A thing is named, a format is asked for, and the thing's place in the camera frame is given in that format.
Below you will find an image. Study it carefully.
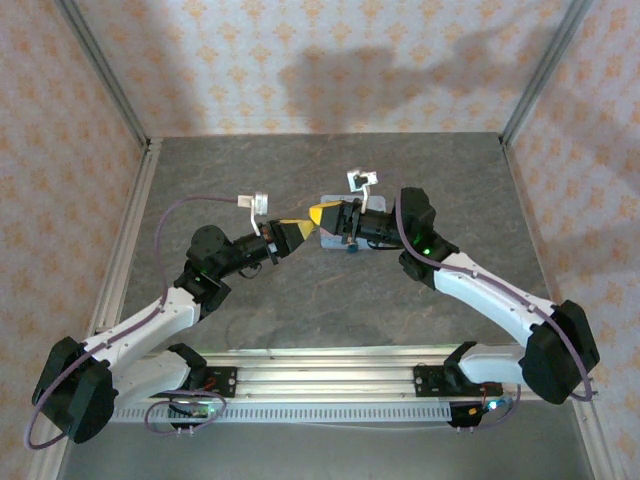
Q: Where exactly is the white slotted cable duct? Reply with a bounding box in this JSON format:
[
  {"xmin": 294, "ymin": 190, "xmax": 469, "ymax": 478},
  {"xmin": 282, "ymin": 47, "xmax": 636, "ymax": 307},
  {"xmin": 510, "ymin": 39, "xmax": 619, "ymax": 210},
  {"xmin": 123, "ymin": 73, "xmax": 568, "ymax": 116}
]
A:
[{"xmin": 107, "ymin": 403, "xmax": 454, "ymax": 425}]

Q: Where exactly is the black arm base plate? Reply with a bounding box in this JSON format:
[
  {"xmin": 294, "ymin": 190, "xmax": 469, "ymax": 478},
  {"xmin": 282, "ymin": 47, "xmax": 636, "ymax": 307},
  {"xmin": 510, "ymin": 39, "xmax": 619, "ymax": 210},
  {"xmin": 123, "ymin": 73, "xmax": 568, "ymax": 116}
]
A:
[
  {"xmin": 413, "ymin": 364, "xmax": 503, "ymax": 400},
  {"xmin": 184, "ymin": 366, "xmax": 238, "ymax": 400}
]

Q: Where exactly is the aluminium frame leg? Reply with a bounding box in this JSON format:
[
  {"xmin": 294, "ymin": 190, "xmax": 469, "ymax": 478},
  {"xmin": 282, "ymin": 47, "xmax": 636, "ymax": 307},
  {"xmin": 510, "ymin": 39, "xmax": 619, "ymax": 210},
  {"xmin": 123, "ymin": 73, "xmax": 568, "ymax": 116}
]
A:
[
  {"xmin": 27, "ymin": 434, "xmax": 74, "ymax": 480},
  {"xmin": 572, "ymin": 399, "xmax": 624, "ymax": 480}
]

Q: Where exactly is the narrow aluminium cross rail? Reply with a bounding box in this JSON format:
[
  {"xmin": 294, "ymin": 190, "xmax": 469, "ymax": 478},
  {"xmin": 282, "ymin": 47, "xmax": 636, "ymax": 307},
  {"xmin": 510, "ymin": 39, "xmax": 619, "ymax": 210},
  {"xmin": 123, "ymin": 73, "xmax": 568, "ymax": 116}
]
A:
[{"xmin": 199, "ymin": 347, "xmax": 469, "ymax": 363}]

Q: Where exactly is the pastel cartoon tin box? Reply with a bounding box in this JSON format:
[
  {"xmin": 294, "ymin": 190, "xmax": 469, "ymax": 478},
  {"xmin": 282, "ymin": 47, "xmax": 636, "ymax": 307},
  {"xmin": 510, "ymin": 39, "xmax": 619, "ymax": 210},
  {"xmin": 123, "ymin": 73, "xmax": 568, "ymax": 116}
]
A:
[{"xmin": 318, "ymin": 194, "xmax": 389, "ymax": 251}]

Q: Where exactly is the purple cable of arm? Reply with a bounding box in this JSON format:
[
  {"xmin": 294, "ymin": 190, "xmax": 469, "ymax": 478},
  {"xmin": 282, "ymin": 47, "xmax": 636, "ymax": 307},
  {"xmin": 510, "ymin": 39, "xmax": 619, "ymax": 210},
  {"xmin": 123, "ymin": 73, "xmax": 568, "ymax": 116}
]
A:
[
  {"xmin": 24, "ymin": 194, "xmax": 251, "ymax": 449},
  {"xmin": 392, "ymin": 172, "xmax": 599, "ymax": 432}
]

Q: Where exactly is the wide aluminium base rail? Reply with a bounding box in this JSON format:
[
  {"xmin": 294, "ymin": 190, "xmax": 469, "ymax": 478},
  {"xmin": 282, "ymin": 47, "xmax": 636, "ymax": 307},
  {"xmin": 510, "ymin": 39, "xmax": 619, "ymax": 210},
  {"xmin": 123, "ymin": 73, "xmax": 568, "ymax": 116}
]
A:
[{"xmin": 107, "ymin": 360, "xmax": 601, "ymax": 404}]

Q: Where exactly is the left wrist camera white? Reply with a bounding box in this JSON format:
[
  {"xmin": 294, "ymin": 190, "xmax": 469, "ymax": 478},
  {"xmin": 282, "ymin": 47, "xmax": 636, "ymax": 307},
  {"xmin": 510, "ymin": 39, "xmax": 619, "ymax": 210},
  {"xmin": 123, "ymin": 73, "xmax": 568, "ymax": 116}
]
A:
[{"xmin": 237, "ymin": 191, "xmax": 271, "ymax": 236}]

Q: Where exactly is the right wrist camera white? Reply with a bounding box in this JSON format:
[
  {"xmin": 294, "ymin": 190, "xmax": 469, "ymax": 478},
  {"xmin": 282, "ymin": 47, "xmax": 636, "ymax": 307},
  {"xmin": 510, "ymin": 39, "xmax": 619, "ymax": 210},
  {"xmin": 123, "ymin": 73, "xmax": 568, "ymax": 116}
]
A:
[{"xmin": 345, "ymin": 168, "xmax": 380, "ymax": 214}]

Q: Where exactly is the small circuit board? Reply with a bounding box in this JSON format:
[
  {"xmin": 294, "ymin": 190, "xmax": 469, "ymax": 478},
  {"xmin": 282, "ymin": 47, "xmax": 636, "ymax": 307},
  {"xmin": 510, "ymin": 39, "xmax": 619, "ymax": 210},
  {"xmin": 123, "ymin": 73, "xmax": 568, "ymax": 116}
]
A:
[
  {"xmin": 169, "ymin": 402, "xmax": 221, "ymax": 419},
  {"xmin": 469, "ymin": 397, "xmax": 516, "ymax": 419}
]

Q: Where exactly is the aluminium side rail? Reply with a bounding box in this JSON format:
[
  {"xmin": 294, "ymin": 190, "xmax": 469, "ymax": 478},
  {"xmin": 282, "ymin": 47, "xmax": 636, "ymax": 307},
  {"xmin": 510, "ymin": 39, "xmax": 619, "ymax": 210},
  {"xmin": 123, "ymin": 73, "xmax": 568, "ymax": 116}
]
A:
[
  {"xmin": 497, "ymin": 132, "xmax": 560, "ymax": 307},
  {"xmin": 87, "ymin": 138, "xmax": 164, "ymax": 346}
]

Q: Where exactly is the aluminium frame post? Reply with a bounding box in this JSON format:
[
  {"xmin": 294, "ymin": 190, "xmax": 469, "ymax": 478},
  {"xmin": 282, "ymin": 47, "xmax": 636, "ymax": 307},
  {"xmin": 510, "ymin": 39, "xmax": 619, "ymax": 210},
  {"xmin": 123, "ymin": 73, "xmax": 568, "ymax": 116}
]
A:
[
  {"xmin": 499, "ymin": 0, "xmax": 596, "ymax": 146},
  {"xmin": 53, "ymin": 0, "xmax": 154, "ymax": 149}
]

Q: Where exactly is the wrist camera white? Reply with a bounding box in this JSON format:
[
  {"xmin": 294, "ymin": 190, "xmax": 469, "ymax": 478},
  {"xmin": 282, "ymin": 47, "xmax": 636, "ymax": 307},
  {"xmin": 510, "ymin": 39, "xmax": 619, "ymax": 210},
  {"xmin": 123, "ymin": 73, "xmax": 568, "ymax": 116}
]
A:
[
  {"xmin": 237, "ymin": 191, "xmax": 271, "ymax": 236},
  {"xmin": 345, "ymin": 168, "xmax": 380, "ymax": 214}
]

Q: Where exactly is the grey metal lower shelf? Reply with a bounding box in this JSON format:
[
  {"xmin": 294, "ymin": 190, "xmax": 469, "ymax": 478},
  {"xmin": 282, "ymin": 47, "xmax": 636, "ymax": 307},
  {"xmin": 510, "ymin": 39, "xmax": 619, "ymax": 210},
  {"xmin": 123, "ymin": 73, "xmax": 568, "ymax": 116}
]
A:
[{"xmin": 54, "ymin": 422, "xmax": 599, "ymax": 480}]

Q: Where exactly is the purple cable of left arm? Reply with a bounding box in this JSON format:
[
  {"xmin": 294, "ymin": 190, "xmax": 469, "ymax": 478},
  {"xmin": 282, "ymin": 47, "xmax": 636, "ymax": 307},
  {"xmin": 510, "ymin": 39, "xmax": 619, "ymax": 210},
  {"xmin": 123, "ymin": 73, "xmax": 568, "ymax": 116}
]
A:
[{"xmin": 24, "ymin": 194, "xmax": 251, "ymax": 449}]

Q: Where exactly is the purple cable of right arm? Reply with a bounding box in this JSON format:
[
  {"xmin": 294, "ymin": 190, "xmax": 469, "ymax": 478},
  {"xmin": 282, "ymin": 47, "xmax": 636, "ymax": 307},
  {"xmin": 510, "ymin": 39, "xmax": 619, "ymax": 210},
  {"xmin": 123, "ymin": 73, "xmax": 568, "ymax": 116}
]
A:
[{"xmin": 392, "ymin": 172, "xmax": 599, "ymax": 432}]

